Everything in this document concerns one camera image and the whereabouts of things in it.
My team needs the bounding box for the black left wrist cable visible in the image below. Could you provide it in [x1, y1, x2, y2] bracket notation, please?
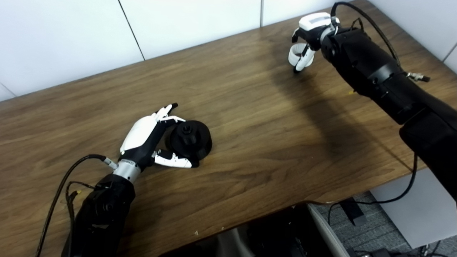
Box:
[36, 154, 119, 257]

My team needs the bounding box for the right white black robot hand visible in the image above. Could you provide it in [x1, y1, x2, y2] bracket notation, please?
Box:
[288, 12, 340, 75]

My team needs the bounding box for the thin wire on left arm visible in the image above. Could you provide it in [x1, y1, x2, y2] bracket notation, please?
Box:
[65, 181, 97, 229]

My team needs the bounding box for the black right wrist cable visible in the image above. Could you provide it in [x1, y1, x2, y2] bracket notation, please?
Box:
[328, 2, 419, 225]

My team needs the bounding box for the black robot torso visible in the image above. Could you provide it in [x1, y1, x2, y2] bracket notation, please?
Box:
[161, 203, 352, 257]

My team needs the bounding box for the black flat floor bar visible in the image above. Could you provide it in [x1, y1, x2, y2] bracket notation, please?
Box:
[338, 197, 365, 226]

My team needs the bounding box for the round black part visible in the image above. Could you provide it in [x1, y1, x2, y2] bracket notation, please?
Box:
[166, 120, 213, 163]

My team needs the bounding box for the white ribbed ring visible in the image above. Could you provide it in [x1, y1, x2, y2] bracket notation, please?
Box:
[288, 43, 317, 70]

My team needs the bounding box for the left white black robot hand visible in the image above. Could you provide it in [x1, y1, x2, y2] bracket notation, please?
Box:
[120, 103, 200, 172]

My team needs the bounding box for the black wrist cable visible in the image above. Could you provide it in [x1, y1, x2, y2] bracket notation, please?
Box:
[328, 2, 419, 225]
[36, 154, 119, 257]

